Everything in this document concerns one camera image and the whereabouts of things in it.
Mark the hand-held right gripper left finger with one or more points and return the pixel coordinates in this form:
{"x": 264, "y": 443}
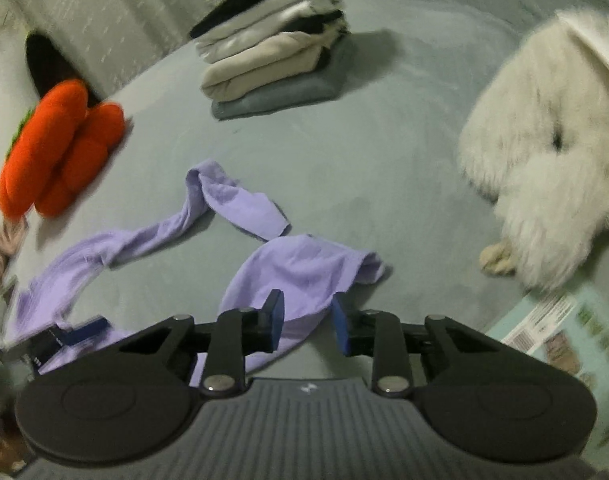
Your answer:
{"x": 277, "y": 321}

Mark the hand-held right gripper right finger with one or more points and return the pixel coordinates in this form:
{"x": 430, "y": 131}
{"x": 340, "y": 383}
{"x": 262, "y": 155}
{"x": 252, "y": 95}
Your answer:
{"x": 339, "y": 326}

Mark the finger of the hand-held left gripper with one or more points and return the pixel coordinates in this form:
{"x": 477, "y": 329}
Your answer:
{"x": 87, "y": 331}

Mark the purple pants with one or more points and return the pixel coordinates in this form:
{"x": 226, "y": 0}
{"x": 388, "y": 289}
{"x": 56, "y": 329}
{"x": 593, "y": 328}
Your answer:
{"x": 294, "y": 270}

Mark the stack of folded clothes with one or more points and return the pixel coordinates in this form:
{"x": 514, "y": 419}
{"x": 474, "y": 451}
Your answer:
{"x": 264, "y": 60}

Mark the orange pumpkin pillow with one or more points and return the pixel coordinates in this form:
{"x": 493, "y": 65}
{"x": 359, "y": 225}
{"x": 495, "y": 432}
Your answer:
{"x": 59, "y": 135}

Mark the printed paper leaflet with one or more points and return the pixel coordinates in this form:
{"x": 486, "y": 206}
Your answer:
{"x": 559, "y": 330}

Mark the white plush toy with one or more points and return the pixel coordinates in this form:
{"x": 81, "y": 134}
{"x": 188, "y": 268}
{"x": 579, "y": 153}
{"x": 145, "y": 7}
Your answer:
{"x": 534, "y": 110}

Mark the grey starred curtain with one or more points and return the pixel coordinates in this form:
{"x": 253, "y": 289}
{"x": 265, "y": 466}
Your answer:
{"x": 109, "y": 20}

